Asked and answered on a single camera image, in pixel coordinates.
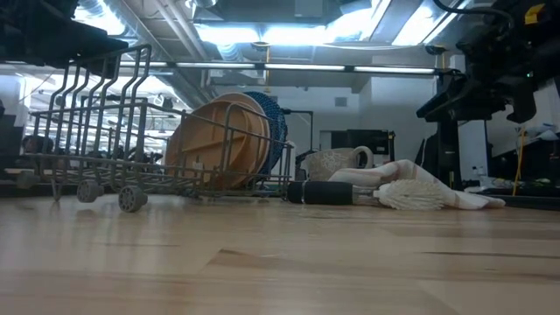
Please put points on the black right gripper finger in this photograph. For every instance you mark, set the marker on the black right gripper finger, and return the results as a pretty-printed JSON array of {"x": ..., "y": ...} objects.
[{"x": 464, "y": 100}]

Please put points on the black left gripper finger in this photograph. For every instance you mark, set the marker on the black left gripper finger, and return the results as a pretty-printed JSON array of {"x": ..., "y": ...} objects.
[{"x": 96, "y": 46}]

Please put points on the brown divided plate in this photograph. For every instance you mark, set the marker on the brown divided plate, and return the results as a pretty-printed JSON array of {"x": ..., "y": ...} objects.
[{"x": 205, "y": 144}]

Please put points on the blue patterned plate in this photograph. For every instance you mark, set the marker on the blue patterned plate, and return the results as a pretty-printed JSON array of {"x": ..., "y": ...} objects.
[{"x": 277, "y": 127}]

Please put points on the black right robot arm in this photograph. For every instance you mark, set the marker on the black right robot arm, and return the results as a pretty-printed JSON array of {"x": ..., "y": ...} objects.
[{"x": 552, "y": 52}]

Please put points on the white striped dish towel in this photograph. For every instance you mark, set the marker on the white striped dish towel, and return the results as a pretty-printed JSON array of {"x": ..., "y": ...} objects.
[{"x": 407, "y": 170}]

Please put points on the black monitor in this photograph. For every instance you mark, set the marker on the black monitor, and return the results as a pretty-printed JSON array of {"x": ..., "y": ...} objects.
[{"x": 361, "y": 142}]

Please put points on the grey patterned mug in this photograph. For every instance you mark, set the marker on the grey patterned mug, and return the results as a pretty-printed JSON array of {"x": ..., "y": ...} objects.
[{"x": 328, "y": 164}]

